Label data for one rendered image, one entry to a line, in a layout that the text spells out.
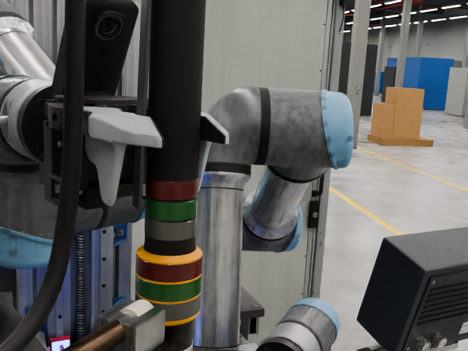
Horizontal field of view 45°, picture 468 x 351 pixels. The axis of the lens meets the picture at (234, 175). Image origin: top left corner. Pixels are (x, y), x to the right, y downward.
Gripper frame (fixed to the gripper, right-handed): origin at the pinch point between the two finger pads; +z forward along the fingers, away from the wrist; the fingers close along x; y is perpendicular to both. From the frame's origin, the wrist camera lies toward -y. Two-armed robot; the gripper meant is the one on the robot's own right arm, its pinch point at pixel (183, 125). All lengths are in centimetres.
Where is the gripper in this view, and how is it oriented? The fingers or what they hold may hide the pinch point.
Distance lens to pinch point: 34.4
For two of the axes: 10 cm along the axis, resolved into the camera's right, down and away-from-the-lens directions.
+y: -0.5, 9.8, 1.9
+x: -7.9, 0.8, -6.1
